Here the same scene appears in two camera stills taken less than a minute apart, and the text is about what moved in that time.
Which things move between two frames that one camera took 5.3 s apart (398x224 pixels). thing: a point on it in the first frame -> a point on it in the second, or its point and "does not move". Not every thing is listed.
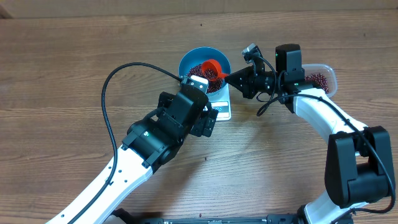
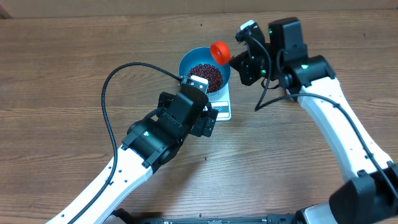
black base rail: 122,216 does not move
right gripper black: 252,81 -> 245,68
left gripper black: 205,125 does not move
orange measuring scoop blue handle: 211,70 -> 221,52
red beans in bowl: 213,86 does not move
